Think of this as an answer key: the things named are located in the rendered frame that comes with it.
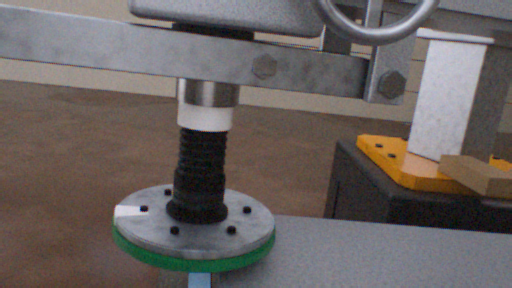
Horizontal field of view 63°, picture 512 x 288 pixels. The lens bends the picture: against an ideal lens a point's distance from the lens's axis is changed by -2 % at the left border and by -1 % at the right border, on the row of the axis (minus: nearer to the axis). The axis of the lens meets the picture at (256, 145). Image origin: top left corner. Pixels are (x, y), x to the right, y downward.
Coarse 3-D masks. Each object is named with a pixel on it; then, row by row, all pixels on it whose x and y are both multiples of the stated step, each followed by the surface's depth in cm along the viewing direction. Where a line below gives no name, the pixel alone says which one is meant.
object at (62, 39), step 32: (0, 32) 40; (32, 32) 41; (64, 32) 42; (96, 32) 43; (128, 32) 43; (160, 32) 44; (64, 64) 43; (96, 64) 43; (128, 64) 44; (160, 64) 45; (192, 64) 46; (224, 64) 47; (256, 64) 47; (288, 64) 49; (320, 64) 50; (352, 64) 51; (352, 96) 52
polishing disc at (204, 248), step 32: (160, 192) 62; (128, 224) 52; (160, 224) 53; (192, 224) 54; (224, 224) 55; (256, 224) 56; (160, 256) 48; (192, 256) 48; (224, 256) 49; (256, 256) 51
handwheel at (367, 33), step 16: (320, 0) 37; (368, 0) 39; (432, 0) 40; (320, 16) 38; (336, 16) 38; (368, 16) 39; (416, 16) 40; (336, 32) 39; (352, 32) 39; (368, 32) 39; (384, 32) 40; (400, 32) 40
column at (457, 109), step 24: (432, 48) 133; (456, 48) 126; (480, 48) 120; (504, 48) 124; (432, 72) 133; (456, 72) 127; (480, 72) 121; (504, 72) 128; (432, 96) 134; (456, 96) 127; (480, 96) 124; (504, 96) 132; (432, 120) 134; (456, 120) 127; (480, 120) 128; (408, 144) 142; (432, 144) 134; (456, 144) 128; (480, 144) 132
